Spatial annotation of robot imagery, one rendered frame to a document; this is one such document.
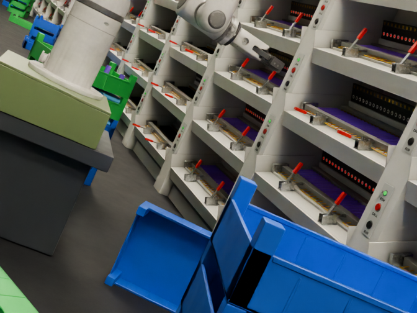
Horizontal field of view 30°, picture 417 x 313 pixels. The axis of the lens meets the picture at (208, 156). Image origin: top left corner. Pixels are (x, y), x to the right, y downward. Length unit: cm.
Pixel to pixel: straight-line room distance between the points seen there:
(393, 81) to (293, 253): 104
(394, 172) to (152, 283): 62
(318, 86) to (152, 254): 77
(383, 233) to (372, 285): 78
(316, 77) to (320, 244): 145
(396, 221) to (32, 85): 83
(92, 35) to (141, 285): 60
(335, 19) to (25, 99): 99
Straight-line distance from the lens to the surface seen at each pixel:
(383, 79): 192
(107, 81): 254
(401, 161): 172
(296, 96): 229
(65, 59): 182
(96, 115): 173
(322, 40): 230
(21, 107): 173
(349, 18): 233
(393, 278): 93
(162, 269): 187
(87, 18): 181
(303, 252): 89
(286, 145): 232
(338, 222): 193
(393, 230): 171
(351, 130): 202
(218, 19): 199
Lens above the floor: 60
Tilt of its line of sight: 7 degrees down
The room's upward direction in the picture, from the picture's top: 25 degrees clockwise
